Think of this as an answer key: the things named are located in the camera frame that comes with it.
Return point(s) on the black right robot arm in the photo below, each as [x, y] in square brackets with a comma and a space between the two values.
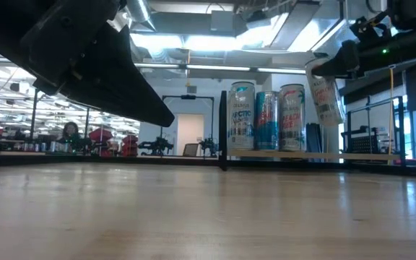
[414, 12]

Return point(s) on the white door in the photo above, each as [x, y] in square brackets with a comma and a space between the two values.
[190, 128]

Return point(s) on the yellow tag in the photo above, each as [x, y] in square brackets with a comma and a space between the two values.
[376, 24]

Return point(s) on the black upright panels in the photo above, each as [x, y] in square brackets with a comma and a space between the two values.
[314, 137]

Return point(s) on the black gantry frame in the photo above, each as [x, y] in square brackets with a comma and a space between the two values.
[188, 96]
[35, 119]

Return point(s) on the white Celsius Peach Vibe can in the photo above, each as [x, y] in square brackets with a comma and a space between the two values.
[291, 119]

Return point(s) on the black background robot arm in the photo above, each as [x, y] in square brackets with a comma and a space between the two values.
[157, 146]
[208, 146]

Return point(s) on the silver ventilation hood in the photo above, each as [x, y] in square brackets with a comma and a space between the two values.
[302, 29]

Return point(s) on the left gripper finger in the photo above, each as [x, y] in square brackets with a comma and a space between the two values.
[121, 86]

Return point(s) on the long ceiling tube light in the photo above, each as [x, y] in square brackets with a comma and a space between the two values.
[157, 65]
[219, 68]
[282, 70]

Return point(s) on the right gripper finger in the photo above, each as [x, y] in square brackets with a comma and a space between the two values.
[341, 63]

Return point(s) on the white Celsius can red lettering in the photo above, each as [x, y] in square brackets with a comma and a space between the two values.
[325, 101]

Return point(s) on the black pegboard rack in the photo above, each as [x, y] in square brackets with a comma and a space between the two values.
[361, 142]

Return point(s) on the silver round air duct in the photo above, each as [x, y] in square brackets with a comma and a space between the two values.
[139, 14]

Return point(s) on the blue silver Red Bull can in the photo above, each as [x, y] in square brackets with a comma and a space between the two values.
[266, 122]

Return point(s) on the white Celsius Arctic Vibe can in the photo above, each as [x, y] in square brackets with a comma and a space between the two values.
[241, 119]

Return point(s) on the person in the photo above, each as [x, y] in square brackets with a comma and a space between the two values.
[70, 134]

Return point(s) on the red cart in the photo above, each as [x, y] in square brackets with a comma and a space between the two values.
[100, 139]
[130, 144]

